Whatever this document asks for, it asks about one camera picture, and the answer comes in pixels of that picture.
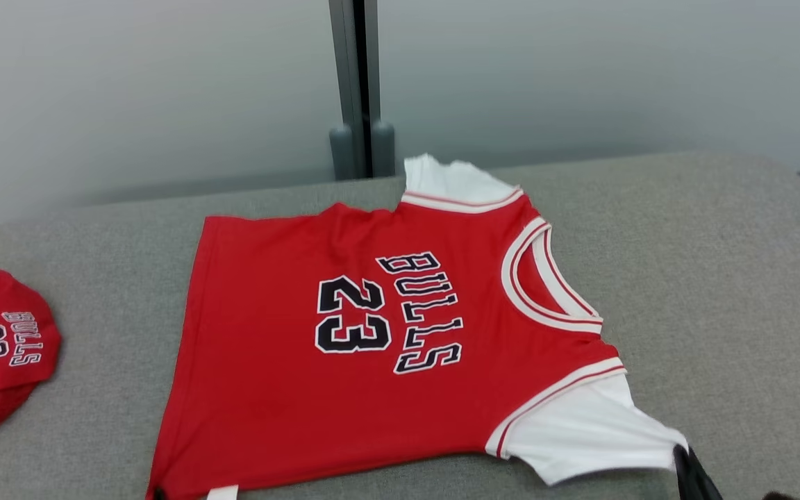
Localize red Bulls jersey white sleeves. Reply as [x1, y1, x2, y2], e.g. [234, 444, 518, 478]
[147, 154, 689, 500]

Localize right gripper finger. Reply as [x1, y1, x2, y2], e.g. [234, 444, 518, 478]
[672, 444, 694, 500]
[689, 447, 724, 500]

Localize grey partition post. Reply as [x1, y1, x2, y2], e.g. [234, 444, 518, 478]
[328, 0, 381, 178]

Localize grey cylindrical post foot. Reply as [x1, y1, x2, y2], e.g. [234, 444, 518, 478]
[329, 124, 356, 181]
[371, 120, 396, 177]

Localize red Bulls shorts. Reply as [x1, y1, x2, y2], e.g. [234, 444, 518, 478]
[0, 269, 62, 440]

